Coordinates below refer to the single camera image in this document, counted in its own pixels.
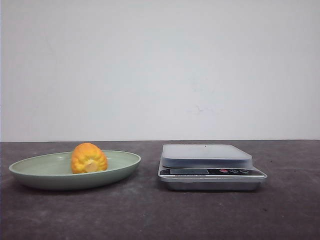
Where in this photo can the yellow corn cob piece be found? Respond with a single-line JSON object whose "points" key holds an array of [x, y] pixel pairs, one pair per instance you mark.
{"points": [[88, 158]]}

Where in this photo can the silver digital kitchen scale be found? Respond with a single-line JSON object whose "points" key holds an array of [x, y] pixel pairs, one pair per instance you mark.
{"points": [[208, 167]]}

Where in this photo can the pale green oval plate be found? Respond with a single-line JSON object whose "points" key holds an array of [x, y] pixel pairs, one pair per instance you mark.
{"points": [[53, 171]]}

